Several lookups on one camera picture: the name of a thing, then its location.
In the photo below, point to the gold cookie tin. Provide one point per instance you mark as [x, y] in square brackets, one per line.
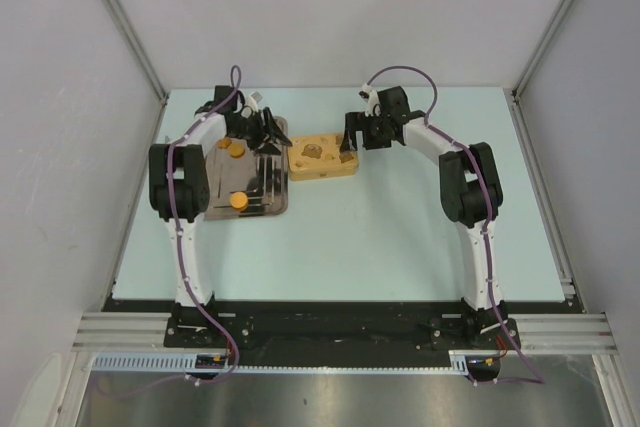
[303, 172]

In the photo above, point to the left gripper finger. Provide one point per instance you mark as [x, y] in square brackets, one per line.
[267, 146]
[274, 135]

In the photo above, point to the orange cookie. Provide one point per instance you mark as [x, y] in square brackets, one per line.
[224, 143]
[239, 200]
[236, 150]

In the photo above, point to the white cable duct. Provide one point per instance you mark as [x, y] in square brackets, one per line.
[208, 363]

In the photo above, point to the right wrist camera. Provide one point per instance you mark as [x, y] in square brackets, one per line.
[370, 96]

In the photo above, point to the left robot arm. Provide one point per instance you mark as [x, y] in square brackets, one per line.
[179, 189]

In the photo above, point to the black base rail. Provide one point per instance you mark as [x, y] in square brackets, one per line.
[342, 333]

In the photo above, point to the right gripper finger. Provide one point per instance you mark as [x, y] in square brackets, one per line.
[354, 121]
[349, 141]

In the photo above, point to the steel tin lid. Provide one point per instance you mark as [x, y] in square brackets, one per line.
[319, 149]

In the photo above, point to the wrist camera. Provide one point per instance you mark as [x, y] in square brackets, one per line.
[370, 96]
[250, 104]

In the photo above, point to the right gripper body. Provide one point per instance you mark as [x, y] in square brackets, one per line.
[376, 135]

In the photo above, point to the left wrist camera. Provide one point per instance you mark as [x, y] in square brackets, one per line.
[250, 104]

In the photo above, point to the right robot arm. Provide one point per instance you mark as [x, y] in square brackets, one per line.
[470, 191]

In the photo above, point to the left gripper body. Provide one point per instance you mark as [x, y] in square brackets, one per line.
[251, 129]

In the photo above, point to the steel baking tray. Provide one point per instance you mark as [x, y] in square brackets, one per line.
[263, 178]

